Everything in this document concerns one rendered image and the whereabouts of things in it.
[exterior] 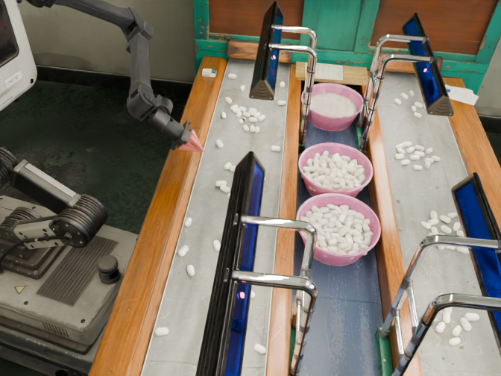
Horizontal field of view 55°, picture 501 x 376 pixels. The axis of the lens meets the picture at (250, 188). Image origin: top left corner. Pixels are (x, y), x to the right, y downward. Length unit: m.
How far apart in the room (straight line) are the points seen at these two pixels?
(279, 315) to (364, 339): 0.26
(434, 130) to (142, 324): 1.38
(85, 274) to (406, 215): 1.12
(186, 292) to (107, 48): 2.41
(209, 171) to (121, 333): 0.69
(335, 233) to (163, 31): 2.12
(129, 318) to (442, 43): 1.78
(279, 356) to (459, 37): 1.67
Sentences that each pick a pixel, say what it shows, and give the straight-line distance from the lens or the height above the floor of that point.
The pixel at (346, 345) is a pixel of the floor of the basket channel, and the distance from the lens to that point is 1.41.
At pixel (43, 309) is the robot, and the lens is 1.77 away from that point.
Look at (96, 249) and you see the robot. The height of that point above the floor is 0.48.
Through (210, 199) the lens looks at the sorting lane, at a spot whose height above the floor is 0.74.
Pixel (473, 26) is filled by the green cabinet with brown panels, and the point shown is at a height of 1.00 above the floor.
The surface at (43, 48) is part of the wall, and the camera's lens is 3.75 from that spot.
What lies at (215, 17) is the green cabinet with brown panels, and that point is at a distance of 2.32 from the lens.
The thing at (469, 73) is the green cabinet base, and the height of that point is 0.79.
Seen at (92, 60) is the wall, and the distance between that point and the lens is 3.62.
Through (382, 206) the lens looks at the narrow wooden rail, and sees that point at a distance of 1.65.
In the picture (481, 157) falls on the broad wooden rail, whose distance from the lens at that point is 2.00.
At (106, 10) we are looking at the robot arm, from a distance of 1.80.
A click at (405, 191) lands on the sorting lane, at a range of 1.77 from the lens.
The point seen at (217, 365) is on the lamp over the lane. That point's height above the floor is 1.11.
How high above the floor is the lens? 1.87
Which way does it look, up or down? 43 degrees down
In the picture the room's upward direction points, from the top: 3 degrees clockwise
